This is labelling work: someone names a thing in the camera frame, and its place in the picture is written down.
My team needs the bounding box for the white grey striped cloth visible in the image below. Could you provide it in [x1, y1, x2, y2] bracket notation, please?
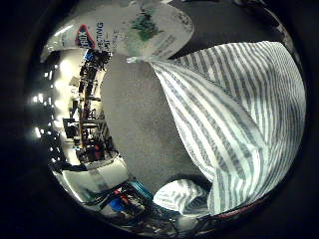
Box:
[126, 40, 307, 217]

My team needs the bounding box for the cluttered storage shelf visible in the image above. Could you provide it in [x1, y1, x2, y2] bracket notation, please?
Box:
[62, 49, 115, 164]

